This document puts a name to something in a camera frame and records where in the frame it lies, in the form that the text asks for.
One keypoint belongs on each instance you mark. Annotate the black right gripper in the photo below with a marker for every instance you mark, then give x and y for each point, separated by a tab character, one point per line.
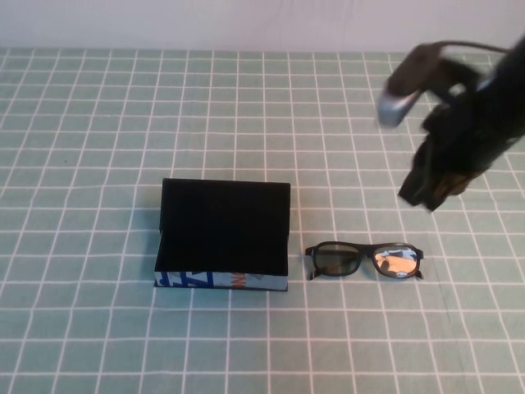
459	131

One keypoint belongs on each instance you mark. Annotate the black-framed glasses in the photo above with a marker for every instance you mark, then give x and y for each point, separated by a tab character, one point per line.
336	258

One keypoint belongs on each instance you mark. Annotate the black glasses case blue print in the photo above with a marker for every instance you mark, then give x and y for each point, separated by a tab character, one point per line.
221	217

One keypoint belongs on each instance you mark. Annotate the green white-checked tablecloth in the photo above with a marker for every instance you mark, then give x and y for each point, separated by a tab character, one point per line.
246	123

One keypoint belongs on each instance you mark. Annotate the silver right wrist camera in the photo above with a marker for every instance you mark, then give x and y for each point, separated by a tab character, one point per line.
393	108

